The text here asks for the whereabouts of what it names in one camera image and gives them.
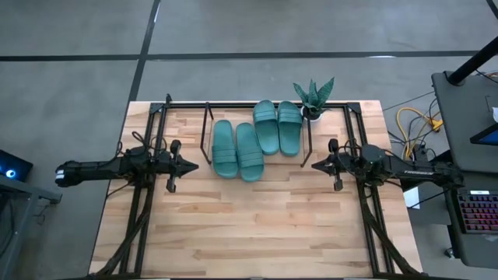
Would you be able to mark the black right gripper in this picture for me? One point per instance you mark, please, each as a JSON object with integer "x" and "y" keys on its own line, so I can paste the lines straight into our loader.
{"x": 339, "y": 166}

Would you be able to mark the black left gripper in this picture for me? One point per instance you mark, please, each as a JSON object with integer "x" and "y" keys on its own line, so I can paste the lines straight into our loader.
{"x": 169, "y": 166}

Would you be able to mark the teal green rubber slide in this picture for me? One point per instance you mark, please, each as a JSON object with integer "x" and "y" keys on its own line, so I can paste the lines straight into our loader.
{"x": 250, "y": 153}
{"x": 265, "y": 128}
{"x": 225, "y": 151}
{"x": 290, "y": 130}

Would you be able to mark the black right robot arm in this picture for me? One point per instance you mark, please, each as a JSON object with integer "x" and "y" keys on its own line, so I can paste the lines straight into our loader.
{"x": 412, "y": 171}

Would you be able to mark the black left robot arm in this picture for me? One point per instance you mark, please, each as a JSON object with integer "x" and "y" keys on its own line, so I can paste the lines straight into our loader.
{"x": 93, "y": 171}

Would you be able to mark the white plant pot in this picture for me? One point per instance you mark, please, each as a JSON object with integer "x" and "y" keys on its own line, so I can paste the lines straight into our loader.
{"x": 313, "y": 118}

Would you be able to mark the green snake plant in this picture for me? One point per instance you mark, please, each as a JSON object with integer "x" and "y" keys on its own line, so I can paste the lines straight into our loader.
{"x": 313, "y": 97}

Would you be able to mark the white paper sheet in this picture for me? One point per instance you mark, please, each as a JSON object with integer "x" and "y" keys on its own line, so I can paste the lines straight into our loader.
{"x": 412, "y": 198}

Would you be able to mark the grey workstation cart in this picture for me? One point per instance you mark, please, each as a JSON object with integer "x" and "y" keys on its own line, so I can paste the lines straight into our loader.
{"x": 459, "y": 109}

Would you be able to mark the black cart caster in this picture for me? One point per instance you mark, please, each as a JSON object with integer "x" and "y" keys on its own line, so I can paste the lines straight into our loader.
{"x": 449, "y": 253}

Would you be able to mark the backlit computer keyboard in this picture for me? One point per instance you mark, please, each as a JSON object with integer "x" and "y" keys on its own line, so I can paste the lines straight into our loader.
{"x": 480, "y": 212}

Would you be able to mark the grey metal stand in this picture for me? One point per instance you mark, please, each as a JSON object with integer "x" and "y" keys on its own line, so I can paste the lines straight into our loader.
{"x": 23, "y": 190}

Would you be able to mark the flat computer monitor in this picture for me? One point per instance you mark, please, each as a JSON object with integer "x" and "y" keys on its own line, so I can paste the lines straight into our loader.
{"x": 491, "y": 137}

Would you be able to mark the black computer with blue light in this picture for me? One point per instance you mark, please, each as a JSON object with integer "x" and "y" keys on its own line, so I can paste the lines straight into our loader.
{"x": 11, "y": 167}

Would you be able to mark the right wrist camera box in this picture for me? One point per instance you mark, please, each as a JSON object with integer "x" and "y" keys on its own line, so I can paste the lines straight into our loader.
{"x": 333, "y": 145}

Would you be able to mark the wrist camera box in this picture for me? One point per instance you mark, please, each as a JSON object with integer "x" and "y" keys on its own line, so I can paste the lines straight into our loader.
{"x": 175, "y": 147}
{"x": 333, "y": 145}

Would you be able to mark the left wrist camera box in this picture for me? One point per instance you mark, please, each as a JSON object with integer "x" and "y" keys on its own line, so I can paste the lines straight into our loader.
{"x": 175, "y": 147}

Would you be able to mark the black aluminium rig frame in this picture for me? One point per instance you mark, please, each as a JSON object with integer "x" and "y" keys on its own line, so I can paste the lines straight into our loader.
{"x": 233, "y": 105}

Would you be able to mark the black monitor mount pole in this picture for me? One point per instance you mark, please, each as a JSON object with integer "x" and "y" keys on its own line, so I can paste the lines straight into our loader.
{"x": 472, "y": 62}

